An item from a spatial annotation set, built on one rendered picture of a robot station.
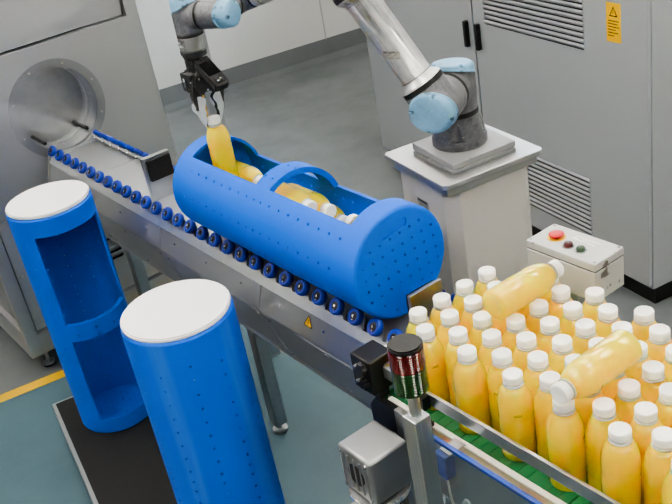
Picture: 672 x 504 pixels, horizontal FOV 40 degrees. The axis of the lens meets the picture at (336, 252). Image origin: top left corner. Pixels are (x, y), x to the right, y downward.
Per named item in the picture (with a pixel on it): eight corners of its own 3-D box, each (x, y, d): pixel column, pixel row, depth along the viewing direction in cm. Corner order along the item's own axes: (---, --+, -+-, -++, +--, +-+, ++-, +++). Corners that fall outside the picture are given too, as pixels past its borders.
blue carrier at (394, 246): (263, 196, 298) (236, 116, 283) (455, 280, 233) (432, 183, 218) (190, 240, 286) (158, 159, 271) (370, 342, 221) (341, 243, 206)
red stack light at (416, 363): (409, 350, 167) (406, 332, 165) (433, 363, 162) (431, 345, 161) (382, 367, 164) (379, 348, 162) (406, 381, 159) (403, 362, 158)
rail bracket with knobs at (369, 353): (385, 371, 216) (378, 334, 211) (405, 383, 210) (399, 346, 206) (352, 391, 211) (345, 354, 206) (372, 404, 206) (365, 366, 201)
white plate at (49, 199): (-13, 215, 303) (-12, 218, 304) (53, 219, 292) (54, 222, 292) (41, 178, 325) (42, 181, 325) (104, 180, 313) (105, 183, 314)
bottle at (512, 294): (502, 294, 187) (562, 259, 195) (478, 287, 193) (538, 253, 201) (508, 324, 190) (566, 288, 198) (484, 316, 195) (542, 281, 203)
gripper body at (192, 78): (206, 84, 269) (196, 44, 263) (221, 89, 263) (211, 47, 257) (183, 93, 265) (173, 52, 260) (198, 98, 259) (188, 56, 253)
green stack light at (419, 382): (413, 372, 170) (409, 350, 167) (437, 386, 165) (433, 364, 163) (386, 389, 167) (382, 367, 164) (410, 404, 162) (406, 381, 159)
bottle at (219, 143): (215, 184, 271) (201, 128, 263) (218, 175, 277) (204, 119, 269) (238, 181, 271) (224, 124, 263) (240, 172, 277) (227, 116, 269)
